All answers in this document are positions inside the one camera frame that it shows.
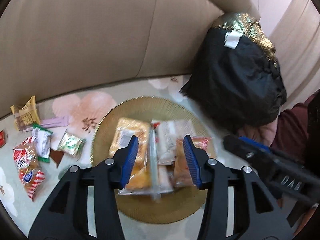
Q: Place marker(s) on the red white striped bread bag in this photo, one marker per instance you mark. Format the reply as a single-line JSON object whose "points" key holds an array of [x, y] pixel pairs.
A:
{"points": [[27, 167]]}

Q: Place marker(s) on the pink cloth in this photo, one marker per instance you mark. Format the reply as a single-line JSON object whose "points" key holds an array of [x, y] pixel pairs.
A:
{"points": [[260, 132]]}

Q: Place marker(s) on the beige sofa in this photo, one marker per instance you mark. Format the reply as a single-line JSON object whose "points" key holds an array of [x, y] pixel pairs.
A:
{"points": [[87, 42]]}

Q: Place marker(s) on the clear cookie packet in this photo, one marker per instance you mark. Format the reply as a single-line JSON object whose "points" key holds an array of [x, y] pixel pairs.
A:
{"points": [[156, 180]]}

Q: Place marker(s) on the green white snack packet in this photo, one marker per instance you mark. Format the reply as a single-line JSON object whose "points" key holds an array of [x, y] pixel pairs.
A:
{"points": [[42, 142]]}

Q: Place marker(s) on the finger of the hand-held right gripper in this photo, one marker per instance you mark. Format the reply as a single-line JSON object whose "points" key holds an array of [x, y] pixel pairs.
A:
{"points": [[247, 151]]}

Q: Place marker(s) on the brown wrapper piece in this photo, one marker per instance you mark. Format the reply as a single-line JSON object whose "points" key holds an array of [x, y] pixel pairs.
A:
{"points": [[57, 157]]}

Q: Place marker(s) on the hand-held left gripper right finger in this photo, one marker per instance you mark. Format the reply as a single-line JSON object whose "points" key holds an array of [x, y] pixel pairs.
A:
{"points": [[192, 162]]}

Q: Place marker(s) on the small red snack packet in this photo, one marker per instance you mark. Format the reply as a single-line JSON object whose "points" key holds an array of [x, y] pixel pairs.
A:
{"points": [[2, 138]]}

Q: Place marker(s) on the gold ribbed plate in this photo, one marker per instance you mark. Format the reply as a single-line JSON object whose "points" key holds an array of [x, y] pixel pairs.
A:
{"points": [[160, 210]]}

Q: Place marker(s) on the maroon cloth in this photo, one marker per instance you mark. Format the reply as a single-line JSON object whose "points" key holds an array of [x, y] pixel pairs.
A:
{"points": [[292, 127]]}

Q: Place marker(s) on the yellow bread packet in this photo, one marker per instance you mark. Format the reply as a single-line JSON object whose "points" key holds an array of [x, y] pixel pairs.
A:
{"points": [[140, 160]]}

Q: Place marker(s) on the small green snack packet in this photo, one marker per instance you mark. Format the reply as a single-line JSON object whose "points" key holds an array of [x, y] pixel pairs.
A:
{"points": [[71, 143]]}

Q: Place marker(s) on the black plastic bag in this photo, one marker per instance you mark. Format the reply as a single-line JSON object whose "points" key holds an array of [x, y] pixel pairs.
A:
{"points": [[237, 80]]}

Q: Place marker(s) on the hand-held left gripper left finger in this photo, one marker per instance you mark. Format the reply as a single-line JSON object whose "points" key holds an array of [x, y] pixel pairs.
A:
{"points": [[130, 160]]}

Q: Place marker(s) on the yellow square pastry packet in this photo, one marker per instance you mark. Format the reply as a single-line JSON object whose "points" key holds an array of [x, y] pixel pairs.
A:
{"points": [[26, 115]]}

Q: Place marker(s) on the orange cake packet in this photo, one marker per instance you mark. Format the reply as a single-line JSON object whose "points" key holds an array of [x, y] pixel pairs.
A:
{"points": [[181, 170]]}

